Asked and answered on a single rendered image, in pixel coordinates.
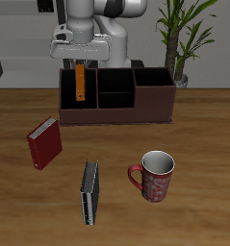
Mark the dark brown desk caddy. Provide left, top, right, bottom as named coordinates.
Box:
left=58, top=66, right=177, bottom=126

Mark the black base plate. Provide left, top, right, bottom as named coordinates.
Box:
left=62, top=59, right=145, bottom=69

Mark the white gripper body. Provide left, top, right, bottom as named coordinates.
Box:
left=49, top=34, right=112, bottom=62

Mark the red book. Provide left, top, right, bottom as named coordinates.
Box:
left=26, top=116, right=64, bottom=171

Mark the orange book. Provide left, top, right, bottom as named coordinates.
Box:
left=75, top=63, right=87, bottom=102

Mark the black book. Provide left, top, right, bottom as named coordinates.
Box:
left=80, top=160, right=100, bottom=226

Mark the red patterned mug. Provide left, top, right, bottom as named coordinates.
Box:
left=127, top=150, right=176, bottom=204

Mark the green pot plant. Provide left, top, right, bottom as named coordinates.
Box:
left=155, top=0, right=219, bottom=89

